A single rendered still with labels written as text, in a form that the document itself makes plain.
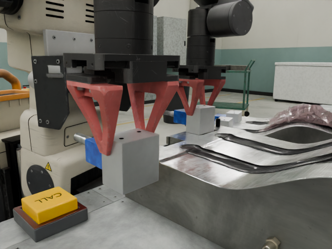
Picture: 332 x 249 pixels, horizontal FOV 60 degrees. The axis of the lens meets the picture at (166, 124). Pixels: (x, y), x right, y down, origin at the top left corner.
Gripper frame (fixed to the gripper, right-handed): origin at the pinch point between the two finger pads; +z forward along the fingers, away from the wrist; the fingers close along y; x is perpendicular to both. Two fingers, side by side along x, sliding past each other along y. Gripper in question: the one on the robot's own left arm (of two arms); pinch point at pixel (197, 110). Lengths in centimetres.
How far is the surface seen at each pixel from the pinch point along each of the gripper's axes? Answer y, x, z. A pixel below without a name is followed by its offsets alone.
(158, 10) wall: 469, 505, -146
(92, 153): -30.8, -9.6, 1.0
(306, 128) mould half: 17.6, -16.0, 3.5
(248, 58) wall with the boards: 727, 396, -41
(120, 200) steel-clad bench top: -19.3, 0.8, 14.2
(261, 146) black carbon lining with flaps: 2.0, -13.6, 5.3
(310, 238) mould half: -17.8, -29.1, 8.0
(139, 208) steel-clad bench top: -18.8, -3.6, 14.2
